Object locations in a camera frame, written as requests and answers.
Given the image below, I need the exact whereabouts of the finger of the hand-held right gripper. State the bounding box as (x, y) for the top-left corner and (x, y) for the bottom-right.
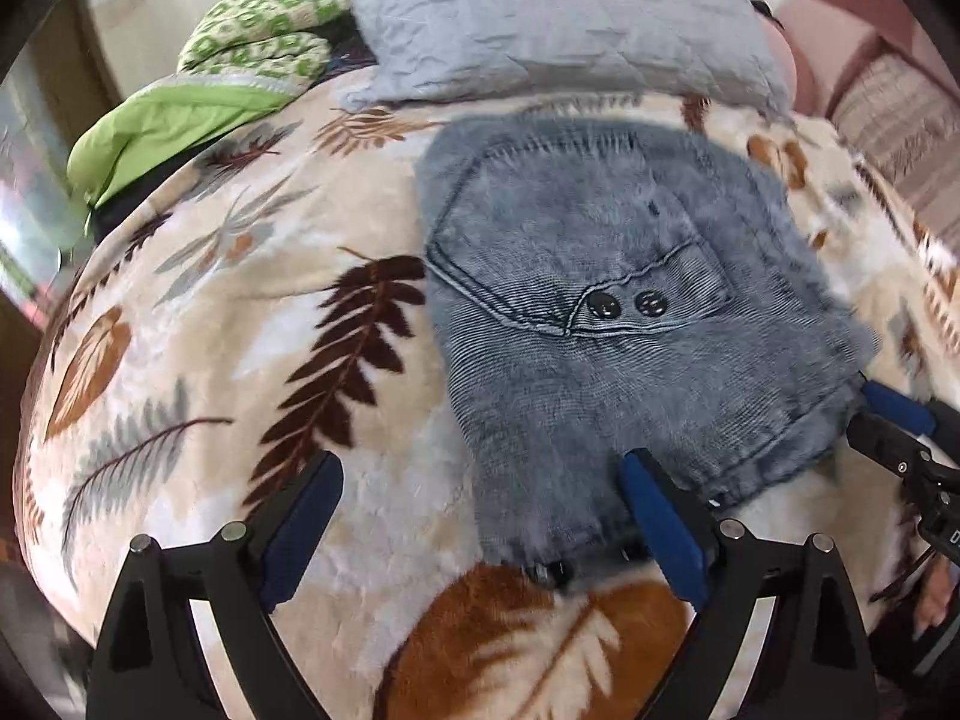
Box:
(859, 379), (960, 442)
(846, 410), (932, 475)

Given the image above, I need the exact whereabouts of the person's right hand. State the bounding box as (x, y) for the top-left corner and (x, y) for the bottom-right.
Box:
(916, 562), (960, 637)

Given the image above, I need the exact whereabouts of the green patterned pillow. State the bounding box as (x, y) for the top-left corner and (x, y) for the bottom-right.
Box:
(176, 0), (353, 83)

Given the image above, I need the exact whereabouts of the striped beige cushion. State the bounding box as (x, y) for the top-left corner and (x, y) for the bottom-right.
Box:
(829, 52), (960, 248)

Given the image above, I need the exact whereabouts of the grey denim garment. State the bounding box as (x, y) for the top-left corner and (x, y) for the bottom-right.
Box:
(414, 114), (880, 567)

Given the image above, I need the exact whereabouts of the leaf print fleece blanket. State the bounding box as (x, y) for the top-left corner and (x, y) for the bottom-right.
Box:
(15, 86), (960, 720)

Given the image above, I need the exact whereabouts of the lime green quilt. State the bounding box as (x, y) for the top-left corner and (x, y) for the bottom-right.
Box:
(66, 73), (301, 211)

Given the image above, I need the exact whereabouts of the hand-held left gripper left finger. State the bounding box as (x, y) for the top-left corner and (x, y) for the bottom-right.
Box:
(86, 450), (346, 720)

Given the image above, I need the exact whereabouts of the grey pillow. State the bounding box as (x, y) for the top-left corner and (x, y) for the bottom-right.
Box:
(324, 0), (794, 117)

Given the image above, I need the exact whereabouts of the pink cloth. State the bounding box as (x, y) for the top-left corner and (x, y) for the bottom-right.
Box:
(772, 0), (931, 117)

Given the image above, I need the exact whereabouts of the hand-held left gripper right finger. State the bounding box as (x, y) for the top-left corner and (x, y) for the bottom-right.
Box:
(619, 447), (880, 720)

